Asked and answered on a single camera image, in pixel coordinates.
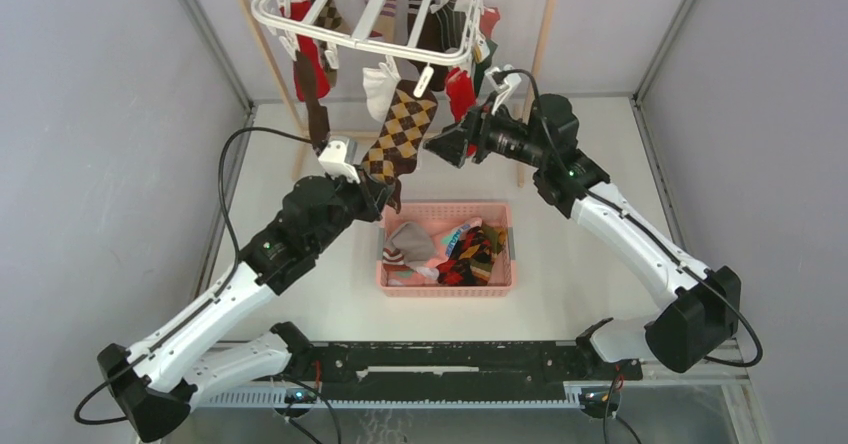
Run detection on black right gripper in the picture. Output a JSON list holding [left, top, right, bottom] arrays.
[[425, 92, 550, 170]]

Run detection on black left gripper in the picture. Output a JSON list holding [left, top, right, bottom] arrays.
[[309, 165, 393, 256]]

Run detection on red white patterned sock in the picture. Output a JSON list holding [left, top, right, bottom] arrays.
[[445, 68, 477, 138]]

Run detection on pink plastic basket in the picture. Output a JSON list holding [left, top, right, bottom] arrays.
[[376, 201, 516, 297]]

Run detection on grey ribbed sock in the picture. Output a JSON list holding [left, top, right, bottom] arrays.
[[381, 222, 437, 271]]

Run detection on pink patterned sock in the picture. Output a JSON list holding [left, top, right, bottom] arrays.
[[382, 217, 483, 287]]

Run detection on red black argyle sock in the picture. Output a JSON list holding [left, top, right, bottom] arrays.
[[437, 225, 498, 286]]

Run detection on wooden hanger stand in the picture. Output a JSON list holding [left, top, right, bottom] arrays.
[[222, 0, 568, 188]]

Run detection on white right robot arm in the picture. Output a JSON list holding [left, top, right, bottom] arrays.
[[424, 94, 742, 380]]

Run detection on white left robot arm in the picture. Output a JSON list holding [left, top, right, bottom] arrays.
[[97, 176, 394, 443]]

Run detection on white plastic clip hanger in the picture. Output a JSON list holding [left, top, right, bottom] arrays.
[[249, 0, 485, 101]]

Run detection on green dotted sock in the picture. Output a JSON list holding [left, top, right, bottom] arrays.
[[473, 37, 498, 94]]

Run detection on cream white sock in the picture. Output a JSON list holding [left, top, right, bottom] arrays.
[[362, 62, 400, 122]]

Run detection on brown sock striped cuff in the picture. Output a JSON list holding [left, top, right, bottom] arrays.
[[407, 0, 448, 92]]

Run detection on red bear sock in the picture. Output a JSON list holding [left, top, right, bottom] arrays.
[[293, 35, 330, 102]]

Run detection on maroon purple striped sock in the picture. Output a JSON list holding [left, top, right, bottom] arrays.
[[365, 0, 398, 43]]

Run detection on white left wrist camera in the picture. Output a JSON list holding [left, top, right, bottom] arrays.
[[318, 136, 360, 184]]

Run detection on black right camera cable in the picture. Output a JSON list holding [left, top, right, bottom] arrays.
[[500, 68, 764, 369]]

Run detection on black camera cable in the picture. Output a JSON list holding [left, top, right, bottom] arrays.
[[72, 126, 323, 426], [500, 68, 764, 369]]

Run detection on black left camera cable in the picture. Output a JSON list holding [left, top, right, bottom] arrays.
[[72, 126, 323, 426]]

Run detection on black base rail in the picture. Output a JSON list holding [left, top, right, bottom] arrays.
[[271, 322, 643, 404]]

